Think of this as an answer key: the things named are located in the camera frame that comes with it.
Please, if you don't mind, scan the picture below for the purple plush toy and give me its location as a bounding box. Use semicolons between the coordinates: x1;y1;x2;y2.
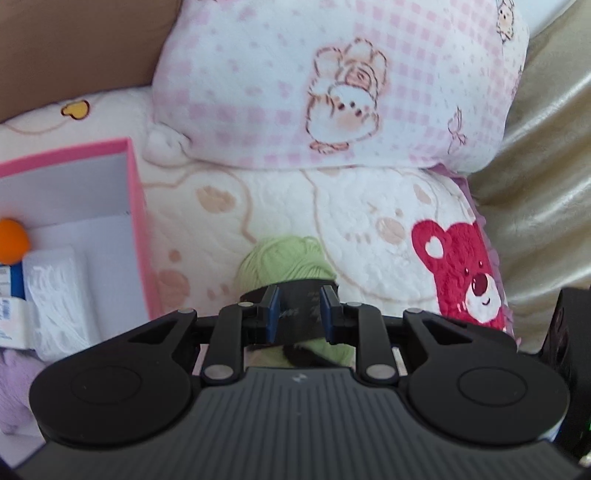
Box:
0;347;44;435

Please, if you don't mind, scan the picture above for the clear floss pick box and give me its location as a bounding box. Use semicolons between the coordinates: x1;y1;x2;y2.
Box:
22;246;95;362

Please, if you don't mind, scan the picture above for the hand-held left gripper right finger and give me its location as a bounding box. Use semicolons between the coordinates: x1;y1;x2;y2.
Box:
320;284;474;384

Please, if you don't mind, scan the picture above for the small white carton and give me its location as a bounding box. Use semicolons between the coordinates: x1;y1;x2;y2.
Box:
0;295;34;349

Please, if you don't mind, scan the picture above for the beige satin cloth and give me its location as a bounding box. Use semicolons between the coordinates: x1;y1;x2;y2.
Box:
466;0;591;354

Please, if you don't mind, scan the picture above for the pink checked pillow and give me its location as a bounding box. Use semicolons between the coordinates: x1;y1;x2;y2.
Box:
143;0;531;174

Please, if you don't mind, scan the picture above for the orange makeup sponge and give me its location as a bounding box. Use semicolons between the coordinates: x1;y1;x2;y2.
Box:
0;218;31;266

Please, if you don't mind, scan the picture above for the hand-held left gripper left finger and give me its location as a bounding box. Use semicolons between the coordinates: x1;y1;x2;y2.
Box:
127;284;281;386

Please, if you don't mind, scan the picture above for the printed bear blanket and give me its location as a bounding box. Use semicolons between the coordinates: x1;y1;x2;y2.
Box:
0;85;520;370

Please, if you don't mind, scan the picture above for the green yarn ball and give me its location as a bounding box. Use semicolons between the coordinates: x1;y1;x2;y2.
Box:
238;235;356;370

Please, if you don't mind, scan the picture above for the pink cardboard box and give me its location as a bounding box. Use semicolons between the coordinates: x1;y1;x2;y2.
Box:
0;137;158;467

